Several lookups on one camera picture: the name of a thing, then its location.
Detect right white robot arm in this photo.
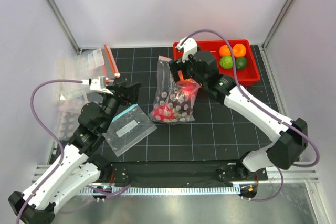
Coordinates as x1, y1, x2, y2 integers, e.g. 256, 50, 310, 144
169, 51, 307, 180

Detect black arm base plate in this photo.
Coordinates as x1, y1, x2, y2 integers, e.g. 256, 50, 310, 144
94, 158, 267, 187

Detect pink dragon fruit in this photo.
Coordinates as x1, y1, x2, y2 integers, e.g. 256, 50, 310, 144
152, 106, 182, 123

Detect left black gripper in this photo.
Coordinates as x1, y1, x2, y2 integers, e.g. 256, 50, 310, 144
99, 82, 140, 132

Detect pink-dotted bag on table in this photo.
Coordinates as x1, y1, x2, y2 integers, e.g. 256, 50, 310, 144
53, 93, 102, 146

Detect red plastic tray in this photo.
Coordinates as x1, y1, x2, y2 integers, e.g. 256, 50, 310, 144
173, 39, 261, 87

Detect light green bumpy fruit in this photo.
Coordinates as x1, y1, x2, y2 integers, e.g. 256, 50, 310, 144
219, 56, 233, 69

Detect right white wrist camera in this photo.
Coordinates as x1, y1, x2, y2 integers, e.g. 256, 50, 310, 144
176, 38, 198, 63

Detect right aluminium corner post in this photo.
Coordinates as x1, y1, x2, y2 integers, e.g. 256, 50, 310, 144
261, 0, 295, 50

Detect dark green lime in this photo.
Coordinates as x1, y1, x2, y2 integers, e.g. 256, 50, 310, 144
235, 57, 248, 70

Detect perforated metal rail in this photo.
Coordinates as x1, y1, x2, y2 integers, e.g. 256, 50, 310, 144
75, 185, 241, 196

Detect clear blue-zip bag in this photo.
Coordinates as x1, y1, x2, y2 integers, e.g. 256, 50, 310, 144
104, 104, 157, 157

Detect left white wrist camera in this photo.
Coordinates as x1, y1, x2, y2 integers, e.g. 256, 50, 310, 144
82, 76, 114, 95

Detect aluminium corner post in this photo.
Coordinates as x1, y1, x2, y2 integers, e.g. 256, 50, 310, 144
45, 0, 81, 54
261, 0, 295, 50

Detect red apple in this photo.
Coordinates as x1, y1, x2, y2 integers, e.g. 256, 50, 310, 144
178, 81, 200, 99

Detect stack of orange-zip bags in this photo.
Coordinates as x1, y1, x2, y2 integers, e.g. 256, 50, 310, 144
56, 44, 121, 99

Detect black grid mat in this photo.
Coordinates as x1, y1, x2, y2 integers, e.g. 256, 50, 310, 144
48, 45, 300, 163

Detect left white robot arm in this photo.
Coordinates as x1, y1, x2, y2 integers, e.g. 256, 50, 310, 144
8, 76, 141, 223

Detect pink-dotted zip bag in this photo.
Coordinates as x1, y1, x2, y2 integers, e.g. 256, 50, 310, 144
150, 56, 196, 124

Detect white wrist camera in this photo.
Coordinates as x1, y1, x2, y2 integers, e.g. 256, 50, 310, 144
176, 38, 198, 63
82, 76, 114, 95

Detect aluminium front frame bar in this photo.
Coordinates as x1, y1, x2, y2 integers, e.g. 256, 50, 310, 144
31, 164, 320, 184

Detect left aluminium corner post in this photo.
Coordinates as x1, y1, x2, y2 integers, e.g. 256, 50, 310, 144
45, 0, 81, 54

